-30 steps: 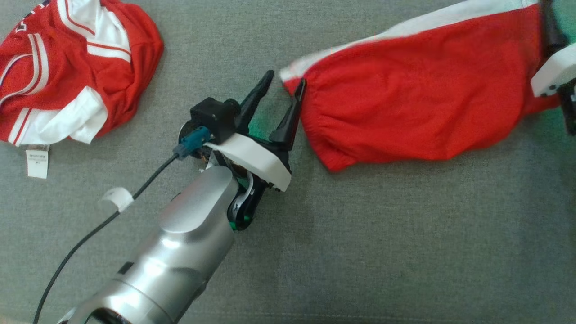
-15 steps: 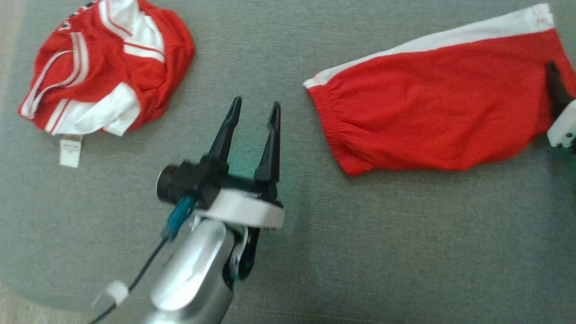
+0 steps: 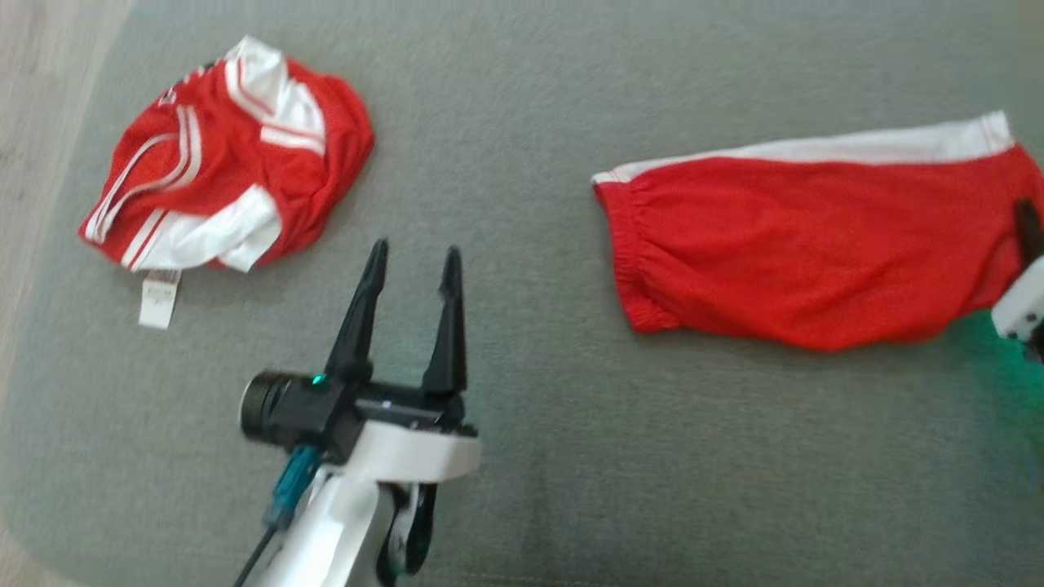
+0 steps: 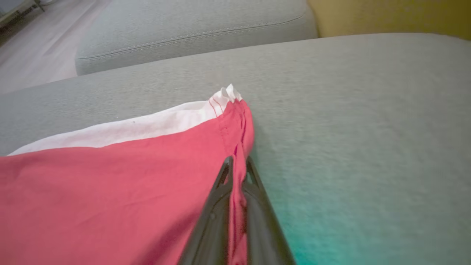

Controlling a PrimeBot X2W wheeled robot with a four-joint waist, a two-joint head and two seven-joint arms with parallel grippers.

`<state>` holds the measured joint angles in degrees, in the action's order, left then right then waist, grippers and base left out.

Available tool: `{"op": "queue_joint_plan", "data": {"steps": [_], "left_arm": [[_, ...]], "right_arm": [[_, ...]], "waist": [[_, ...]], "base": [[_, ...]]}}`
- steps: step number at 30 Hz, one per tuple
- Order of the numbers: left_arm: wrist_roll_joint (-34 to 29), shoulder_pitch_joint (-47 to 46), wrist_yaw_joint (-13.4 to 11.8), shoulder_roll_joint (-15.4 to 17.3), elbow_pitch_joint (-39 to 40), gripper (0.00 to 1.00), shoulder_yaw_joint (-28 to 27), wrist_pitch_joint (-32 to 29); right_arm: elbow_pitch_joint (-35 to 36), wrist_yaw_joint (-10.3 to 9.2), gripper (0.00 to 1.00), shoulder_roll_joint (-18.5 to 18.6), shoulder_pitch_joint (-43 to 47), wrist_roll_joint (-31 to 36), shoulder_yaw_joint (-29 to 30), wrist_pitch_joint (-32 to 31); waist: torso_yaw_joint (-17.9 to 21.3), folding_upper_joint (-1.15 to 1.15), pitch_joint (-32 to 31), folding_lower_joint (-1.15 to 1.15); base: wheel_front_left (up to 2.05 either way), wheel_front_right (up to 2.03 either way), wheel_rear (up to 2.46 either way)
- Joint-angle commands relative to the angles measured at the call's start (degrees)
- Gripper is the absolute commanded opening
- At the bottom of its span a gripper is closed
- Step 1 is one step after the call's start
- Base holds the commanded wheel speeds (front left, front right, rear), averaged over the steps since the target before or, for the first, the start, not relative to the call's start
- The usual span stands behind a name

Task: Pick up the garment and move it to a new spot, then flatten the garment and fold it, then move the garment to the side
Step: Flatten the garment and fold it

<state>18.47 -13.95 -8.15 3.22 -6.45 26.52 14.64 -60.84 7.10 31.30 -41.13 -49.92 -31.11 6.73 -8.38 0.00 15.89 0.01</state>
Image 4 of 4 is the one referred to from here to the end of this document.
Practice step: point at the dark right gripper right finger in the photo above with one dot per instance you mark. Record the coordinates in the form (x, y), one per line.
(263, 228)

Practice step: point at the red white basketball jersey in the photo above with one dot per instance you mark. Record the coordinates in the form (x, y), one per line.
(110, 184)

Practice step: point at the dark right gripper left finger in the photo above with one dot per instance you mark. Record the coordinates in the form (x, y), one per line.
(211, 224)

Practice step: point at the grey sofa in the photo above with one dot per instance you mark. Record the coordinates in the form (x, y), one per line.
(349, 110)

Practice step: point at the yellow upholstered cushion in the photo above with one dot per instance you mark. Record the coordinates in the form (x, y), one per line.
(386, 14)

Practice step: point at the small grey sofa cushion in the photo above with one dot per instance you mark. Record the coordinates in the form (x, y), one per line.
(184, 29)

